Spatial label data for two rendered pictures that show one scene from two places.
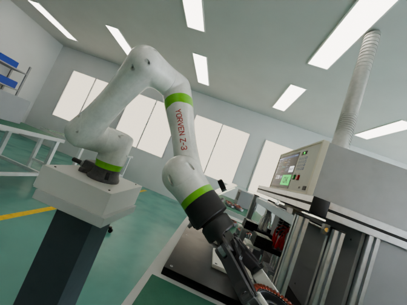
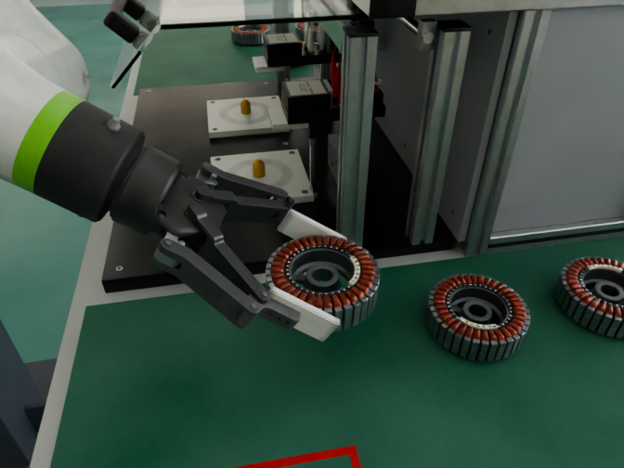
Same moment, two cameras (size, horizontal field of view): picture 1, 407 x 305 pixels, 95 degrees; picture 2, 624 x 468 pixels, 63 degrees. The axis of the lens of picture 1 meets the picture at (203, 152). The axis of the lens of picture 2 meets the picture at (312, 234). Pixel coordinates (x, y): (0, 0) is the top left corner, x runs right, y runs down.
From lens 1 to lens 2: 19 cm
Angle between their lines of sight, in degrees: 46
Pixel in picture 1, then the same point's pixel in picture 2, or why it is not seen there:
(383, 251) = (559, 31)
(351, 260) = (489, 84)
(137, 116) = not seen: outside the picture
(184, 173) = not seen: outside the picture
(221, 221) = (137, 186)
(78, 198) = not seen: outside the picture
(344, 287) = (477, 142)
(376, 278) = (541, 96)
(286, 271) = (356, 169)
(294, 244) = (358, 109)
